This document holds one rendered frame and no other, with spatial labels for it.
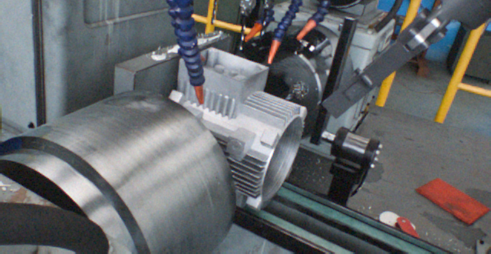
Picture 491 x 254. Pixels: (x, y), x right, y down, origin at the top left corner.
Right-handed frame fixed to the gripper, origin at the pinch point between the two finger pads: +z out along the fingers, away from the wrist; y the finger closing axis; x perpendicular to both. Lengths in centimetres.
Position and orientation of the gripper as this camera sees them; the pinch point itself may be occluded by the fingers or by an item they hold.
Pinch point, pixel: (347, 94)
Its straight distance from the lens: 62.0
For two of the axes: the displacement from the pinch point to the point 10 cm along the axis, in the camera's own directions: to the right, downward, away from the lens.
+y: -4.5, 3.3, -8.3
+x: 6.7, 7.4, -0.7
